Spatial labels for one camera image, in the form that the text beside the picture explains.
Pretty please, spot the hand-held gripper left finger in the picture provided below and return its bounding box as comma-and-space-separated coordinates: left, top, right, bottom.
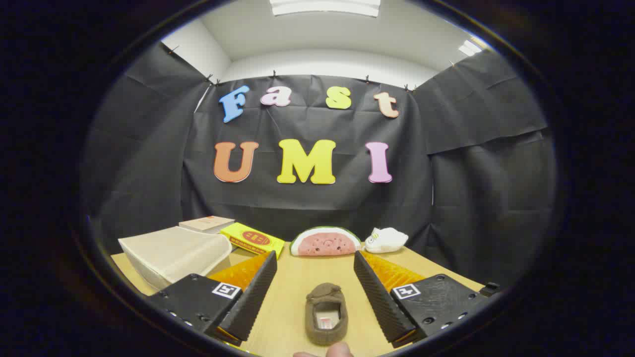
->
147, 251, 277, 347

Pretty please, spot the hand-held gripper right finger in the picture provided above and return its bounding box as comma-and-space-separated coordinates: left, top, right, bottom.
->
354, 250, 490, 349

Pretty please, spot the brown fuzzy shoe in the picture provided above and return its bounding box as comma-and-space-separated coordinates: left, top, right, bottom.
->
305, 283, 349, 347

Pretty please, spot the cream storage box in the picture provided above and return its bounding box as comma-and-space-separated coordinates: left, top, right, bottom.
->
118, 226, 233, 291

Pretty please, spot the white plush toy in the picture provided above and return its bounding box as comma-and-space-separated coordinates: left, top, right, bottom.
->
364, 227, 409, 254

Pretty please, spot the yellow book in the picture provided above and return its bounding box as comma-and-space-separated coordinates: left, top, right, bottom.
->
220, 222, 286, 259

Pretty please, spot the watermelon slice plush toy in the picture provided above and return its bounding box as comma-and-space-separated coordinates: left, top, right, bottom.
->
290, 226, 363, 257

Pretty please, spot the beige book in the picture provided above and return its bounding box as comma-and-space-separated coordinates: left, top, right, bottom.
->
179, 216, 236, 235

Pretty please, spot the small ceiling light panel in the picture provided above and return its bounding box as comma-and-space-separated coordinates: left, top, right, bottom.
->
458, 39, 484, 57

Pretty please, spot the long ceiling light panel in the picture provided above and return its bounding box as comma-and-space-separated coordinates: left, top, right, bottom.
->
270, 0, 381, 18

